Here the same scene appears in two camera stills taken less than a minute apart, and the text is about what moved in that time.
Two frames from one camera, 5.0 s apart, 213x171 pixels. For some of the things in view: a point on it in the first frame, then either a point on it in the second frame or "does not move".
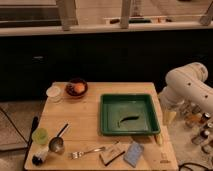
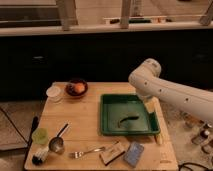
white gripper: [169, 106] -> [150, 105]
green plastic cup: [40, 136] does not move
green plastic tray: [114, 107] does not move
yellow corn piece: [159, 139] does not move
